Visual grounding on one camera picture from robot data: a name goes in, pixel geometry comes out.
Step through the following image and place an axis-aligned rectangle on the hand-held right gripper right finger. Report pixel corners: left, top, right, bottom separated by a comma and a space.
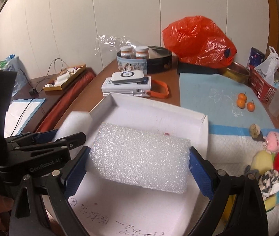
189, 146, 269, 236

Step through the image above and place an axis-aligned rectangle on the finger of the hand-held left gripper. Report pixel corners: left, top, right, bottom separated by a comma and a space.
4, 128, 59, 148
12, 132, 87, 156

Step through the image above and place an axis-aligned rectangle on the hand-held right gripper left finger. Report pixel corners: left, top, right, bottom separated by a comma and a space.
9, 146, 91, 236

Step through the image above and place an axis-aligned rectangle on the white smooth foam block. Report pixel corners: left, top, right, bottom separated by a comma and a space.
56, 111, 94, 143

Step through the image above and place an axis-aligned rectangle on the white bubbly foam block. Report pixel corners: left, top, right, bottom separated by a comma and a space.
89, 122, 191, 194

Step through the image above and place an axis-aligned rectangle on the black and white scrunchie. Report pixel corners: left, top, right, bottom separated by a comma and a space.
258, 168, 279, 198

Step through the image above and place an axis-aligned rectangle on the yellow and green sponge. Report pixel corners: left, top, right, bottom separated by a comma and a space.
264, 194, 279, 212

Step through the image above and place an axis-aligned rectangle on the white cardboard box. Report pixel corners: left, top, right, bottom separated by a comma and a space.
66, 92, 209, 236

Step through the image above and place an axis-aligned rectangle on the dark wooden side cabinet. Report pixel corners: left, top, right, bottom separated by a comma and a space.
4, 65, 93, 138

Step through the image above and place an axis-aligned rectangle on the red fringed cloth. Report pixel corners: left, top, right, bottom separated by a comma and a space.
35, 69, 98, 133

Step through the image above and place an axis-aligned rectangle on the white absorbent pad blue edge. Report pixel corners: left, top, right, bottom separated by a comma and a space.
207, 124, 279, 227

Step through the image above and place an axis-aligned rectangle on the white pad on side cabinet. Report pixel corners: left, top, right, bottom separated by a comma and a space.
4, 98, 47, 137

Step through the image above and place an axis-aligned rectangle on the gold tray with small items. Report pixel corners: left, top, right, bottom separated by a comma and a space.
42, 64, 87, 92

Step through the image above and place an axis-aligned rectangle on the pale yellow sponge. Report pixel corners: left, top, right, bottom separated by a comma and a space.
251, 151, 275, 175

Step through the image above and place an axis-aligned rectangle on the light blue table mat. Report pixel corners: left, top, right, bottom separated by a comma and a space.
179, 72, 274, 129

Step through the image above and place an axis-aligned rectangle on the crumpled clear plastic bag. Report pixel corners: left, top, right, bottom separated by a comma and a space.
0, 53, 26, 89

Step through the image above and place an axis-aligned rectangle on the pink plush toy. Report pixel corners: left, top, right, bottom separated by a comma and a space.
264, 131, 279, 151

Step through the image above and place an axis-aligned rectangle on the white device with round mark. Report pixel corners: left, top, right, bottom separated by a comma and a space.
111, 70, 145, 85

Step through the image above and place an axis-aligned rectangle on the black box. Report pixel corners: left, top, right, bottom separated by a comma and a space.
179, 61, 220, 75

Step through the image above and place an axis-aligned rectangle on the red plastic basket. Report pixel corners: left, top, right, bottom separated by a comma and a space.
249, 64, 277, 103

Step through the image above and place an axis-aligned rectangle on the clear plastic wrap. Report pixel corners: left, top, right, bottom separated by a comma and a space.
91, 35, 135, 57

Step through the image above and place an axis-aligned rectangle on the metal bowl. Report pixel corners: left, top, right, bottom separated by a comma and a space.
221, 61, 251, 84

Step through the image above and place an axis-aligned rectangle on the oval printed tin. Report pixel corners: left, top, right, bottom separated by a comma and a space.
116, 45, 173, 75

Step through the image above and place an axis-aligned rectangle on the white plastic bag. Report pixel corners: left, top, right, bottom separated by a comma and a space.
253, 46, 279, 86

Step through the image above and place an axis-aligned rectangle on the dark blue can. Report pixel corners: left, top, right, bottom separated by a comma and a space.
249, 47, 266, 70

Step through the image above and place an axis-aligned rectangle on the orange plastic bag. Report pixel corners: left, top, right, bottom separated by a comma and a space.
162, 15, 237, 69

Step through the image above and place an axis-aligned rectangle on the beige dried keychain charm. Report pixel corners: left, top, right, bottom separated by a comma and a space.
249, 124, 266, 142

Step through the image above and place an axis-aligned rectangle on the orange strap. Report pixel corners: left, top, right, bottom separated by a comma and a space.
147, 79, 169, 99

